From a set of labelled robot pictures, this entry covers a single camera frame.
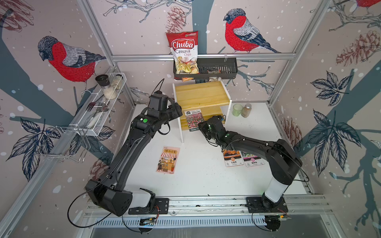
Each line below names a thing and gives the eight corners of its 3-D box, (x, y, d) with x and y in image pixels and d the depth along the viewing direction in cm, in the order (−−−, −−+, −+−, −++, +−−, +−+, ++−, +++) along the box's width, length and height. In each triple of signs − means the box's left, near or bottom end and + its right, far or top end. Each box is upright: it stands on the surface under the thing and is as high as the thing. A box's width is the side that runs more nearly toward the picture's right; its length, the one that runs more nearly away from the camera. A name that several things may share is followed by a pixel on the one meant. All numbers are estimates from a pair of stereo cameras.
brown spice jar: (244, 119, 113) (248, 110, 105) (239, 115, 116) (242, 106, 108) (249, 115, 116) (253, 106, 108) (244, 111, 119) (248, 102, 111)
